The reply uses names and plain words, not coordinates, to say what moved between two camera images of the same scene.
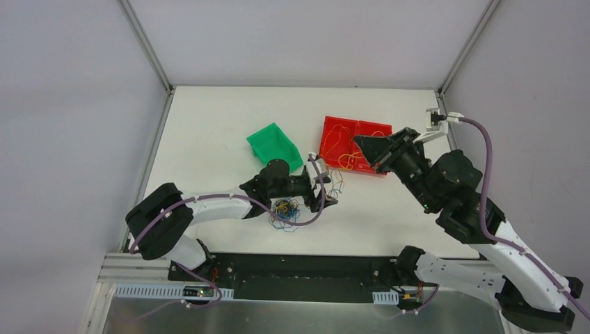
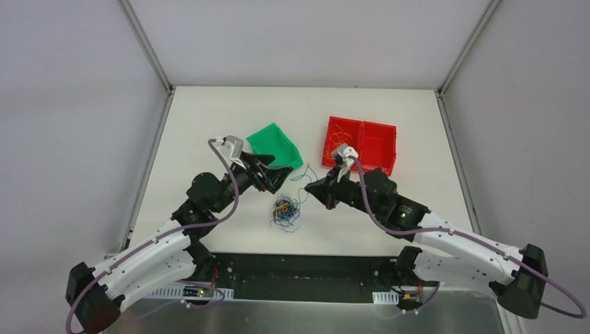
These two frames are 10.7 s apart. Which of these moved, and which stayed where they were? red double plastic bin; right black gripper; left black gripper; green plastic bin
Moved: right black gripper; left black gripper
Stayed: red double plastic bin; green plastic bin
